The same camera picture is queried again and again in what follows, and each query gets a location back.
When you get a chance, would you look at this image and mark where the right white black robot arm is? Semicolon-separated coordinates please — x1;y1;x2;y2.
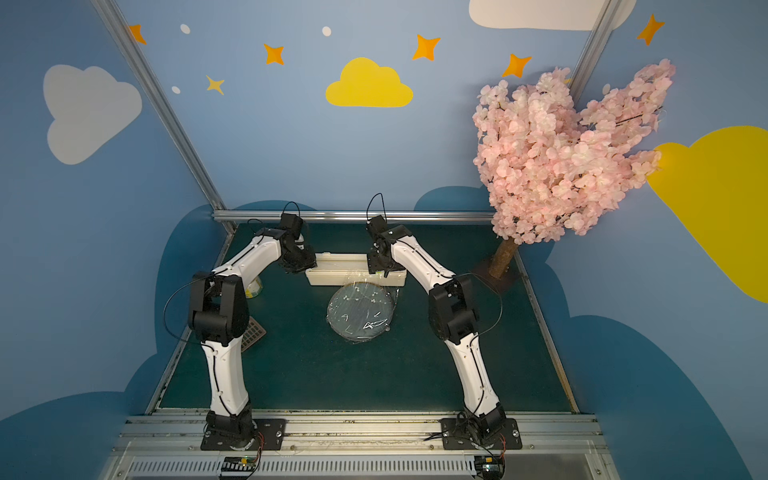
366;215;506;443

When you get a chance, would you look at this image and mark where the left small circuit board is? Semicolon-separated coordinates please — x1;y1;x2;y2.
219;456;261;479

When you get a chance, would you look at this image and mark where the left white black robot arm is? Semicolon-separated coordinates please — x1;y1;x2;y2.
188;213;316;444

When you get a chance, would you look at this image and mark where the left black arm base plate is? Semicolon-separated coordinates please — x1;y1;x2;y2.
200;415;287;451

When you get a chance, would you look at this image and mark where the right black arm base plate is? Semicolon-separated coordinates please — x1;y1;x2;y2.
439;417;523;451

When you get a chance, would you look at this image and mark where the dark square tree base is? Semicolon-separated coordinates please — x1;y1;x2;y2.
471;257;521;294

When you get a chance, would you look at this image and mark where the round grey glass plate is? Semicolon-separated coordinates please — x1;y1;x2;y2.
326;283;396;344

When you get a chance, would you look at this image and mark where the aluminium front rail frame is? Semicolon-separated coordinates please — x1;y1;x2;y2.
101;409;619;479

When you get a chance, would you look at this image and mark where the pink cherry blossom tree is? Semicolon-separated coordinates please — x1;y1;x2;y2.
472;59;676;279

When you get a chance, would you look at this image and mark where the brown grid coaster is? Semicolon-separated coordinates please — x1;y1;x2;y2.
241;317;266;352

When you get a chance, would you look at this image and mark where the white plastic wrap dispenser box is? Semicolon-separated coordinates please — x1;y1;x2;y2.
305;252;407;287

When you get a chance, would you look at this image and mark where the small circuit board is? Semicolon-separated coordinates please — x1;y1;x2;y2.
473;455;505;480
219;456;261;479

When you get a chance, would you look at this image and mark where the right small circuit board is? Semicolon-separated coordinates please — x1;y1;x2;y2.
473;455;505;480

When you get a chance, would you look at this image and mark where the small yellow green-lidded jar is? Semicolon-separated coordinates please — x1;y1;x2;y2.
245;277;263;299

